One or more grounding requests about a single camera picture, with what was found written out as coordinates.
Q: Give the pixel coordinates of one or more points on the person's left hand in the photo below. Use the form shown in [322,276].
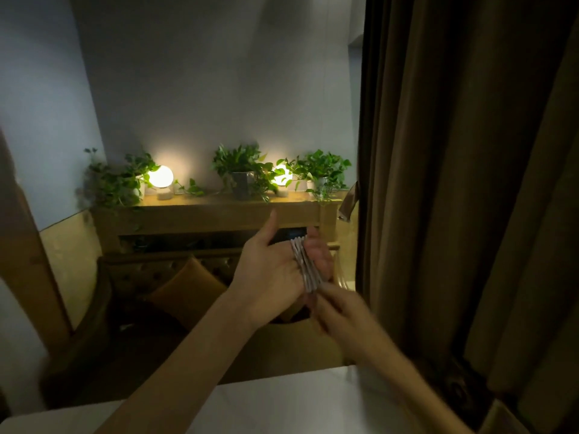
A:
[267,275]

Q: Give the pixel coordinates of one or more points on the small green plant sprig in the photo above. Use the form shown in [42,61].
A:
[190,188]

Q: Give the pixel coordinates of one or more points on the wooden console shelf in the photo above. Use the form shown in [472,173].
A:
[217,216]

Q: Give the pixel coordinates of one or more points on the brown tufted leather sofa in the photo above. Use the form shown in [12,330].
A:
[149,302]

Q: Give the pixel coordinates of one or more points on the person's left forearm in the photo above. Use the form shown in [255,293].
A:
[181,375]

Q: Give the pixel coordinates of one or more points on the deck of playing cards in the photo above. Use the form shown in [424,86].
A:
[305,264]

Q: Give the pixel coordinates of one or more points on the person's right hand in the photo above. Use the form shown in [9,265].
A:
[348,318]

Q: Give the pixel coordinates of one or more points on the mustard yellow cushion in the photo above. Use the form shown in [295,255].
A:
[187,293]

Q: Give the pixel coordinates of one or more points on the green plant in grey pot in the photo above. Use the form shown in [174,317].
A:
[244,172]

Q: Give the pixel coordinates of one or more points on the person's right forearm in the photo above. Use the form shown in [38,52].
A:
[416,388]

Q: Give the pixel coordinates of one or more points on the person's left thumb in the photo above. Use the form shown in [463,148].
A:
[267,228]

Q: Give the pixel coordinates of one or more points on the trailing green potted plant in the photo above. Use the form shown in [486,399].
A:
[118,180]

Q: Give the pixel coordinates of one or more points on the brown curtain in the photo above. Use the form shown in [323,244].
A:
[470,212]

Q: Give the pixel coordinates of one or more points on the green plant in white pot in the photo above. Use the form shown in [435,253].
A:
[322,173]

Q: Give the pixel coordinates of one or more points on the person's right fingers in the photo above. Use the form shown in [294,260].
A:
[326,305]

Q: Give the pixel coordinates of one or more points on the round glowing globe lamp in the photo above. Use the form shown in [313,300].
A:
[161,177]
[283,179]

